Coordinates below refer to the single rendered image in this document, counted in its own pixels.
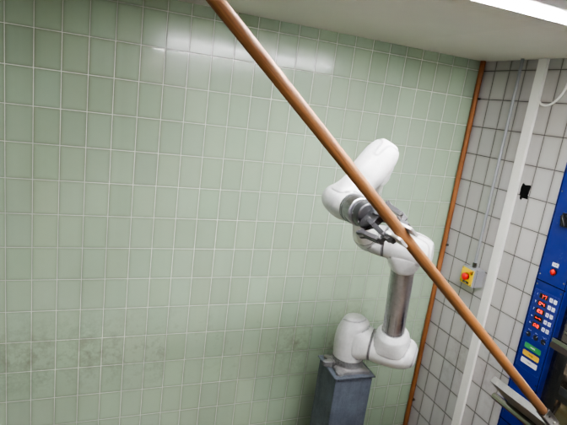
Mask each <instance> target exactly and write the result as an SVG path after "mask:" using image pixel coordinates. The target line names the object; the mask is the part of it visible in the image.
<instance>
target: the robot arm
mask: <svg viewBox="0 0 567 425"><path fill-rule="evenodd" d="M398 155H399V152H398V148H397V147H396V146H395V145H394V144H393V143H391V142H389V141H388V140H386V139H384V138H382V139H377V140H375V141H374V142H372V143H371V144H370V145H368V146H367V147H366V148H365V149H364V150H363V152H362V153H361V154H360V155H359V157H358V158H357V159H356V160H355V161H354V164H355V165H356V166H357V167H358V169H359V170H360V172H361V173H362V174H363V175H364V177H365V178H366V179H367V181H369V183H370V184H371V185H372V186H373V188H374V189H375V190H376V192H377V193H378V194H379V195H380V194H381V191H382V188H383V185H385V184H386V183H387V182H388V181H389V179H390V176H391V174H392V171H393V170H394V166H395V165H396V163H397V160H398ZM321 201H322V204H323V206H324V207H325V209H326V210H327V211H328V212H329V213H330V214H331V215H332V216H334V217H335V218H338V219H341V220H343V221H347V222H349V223H351V224H352V225H353V238H354V242H355V244H356V245H357V246H358V247H359V248H360V249H362V250H365V251H368V252H370V253H372V254H375V255H377V256H381V257H385V258H387V261H388V265H389V267H390V268H391V270H390V276H389V283H388V289H387V296H386V307H385V314H384V320H383V324H381V325H380V326H379V327H378V329H375V328H373V327H372V326H371V325H370V323H369V321H368V320H367V319H366V318H365V317H364V316H363V315H361V314H358V313H348V314H346V315H345V316H344V317H343V318H342V320H341V321H340V323H339V325H338V327H337V330H336V333H335V337H334V343H333V352H332V354H325V355H324V359H325V360H323V361H322V365H323V366H325V367H332V369H333V370H334V371H335V374H336V376H339V377H341V376H344V375H353V374H370V370H369V369H367V368H366V367H365V366H364V365H363V360H370V361H371V362H374V363H378V364H380V365H383V366H386V367H389V368H393V369H409V368H411V367H412V366H413V365H414V363H415V360H416V357H417V354H418V347H417V344H416V343H415V342H414V340H412V339H410V336H409V333H408V330H407V329H406V328H405V325H406V320H407V315H408V306H409V300H410V297H411V292H412V286H413V278H414V273H415V272H416V271H417V270H418V269H419V268H420V265H419V264H418V263H417V262H416V261H415V259H414V258H413V257H412V255H411V254H410V253H409V252H408V250H407V249H406V248H407V247H408V246H407V244H406V243H405V242H404V241H403V239H401V238H400V237H398V236H396V235H395V234H394V233H393V232H392V231H391V229H390V228H389V227H388V226H384V225H380V224H381V223H384V220H383V219H382V218H381V217H380V215H379V214H378V213H377V212H376V210H375V209H374V208H373V207H372V206H371V205H370V203H369V202H368V201H367V200H366V198H365V197H364V196H363V194H362V193H361V192H360V191H359V189H358V188H357V187H356V186H355V184H354V183H353V182H352V181H351V180H350V179H349V177H348V176H347V175H345V176H344V177H343V178H342V179H341V180H339V181H338V182H336V183H335V184H332V185H330V186H328V187H327V188H326V189H325V190H324V191H323V192H322V195H321ZM386 205H387V206H388V207H389V208H390V209H391V211H392V212H393V213H394V214H395V215H397V219H398V220H399V221H400V222H401V224H402V225H403V226H404V228H405V229H406V230H407V231H408V232H409V233H410V235H411V236H412V237H413V239H414V240H415V241H416V243H417V244H418V245H419V247H420V248H421V249H422V250H423V252H424V253H425V254H426V255H427V256H428V257H429V259H430V260H431V261H432V260H433V255H434V248H435V245H434V242H432V240H431V239H429V238H428V237H426V236H425V235H423V234H420V233H418V232H415V230H414V229H413V228H412V227H411V225H410V224H409V223H408V222H407V220H408V218H407V216H406V215H405V214H404V212H402V211H401V210H399V209H398V208H396V207H394V206H393V205H392V204H391V203H390V201H389V200H387V201H386Z"/></svg>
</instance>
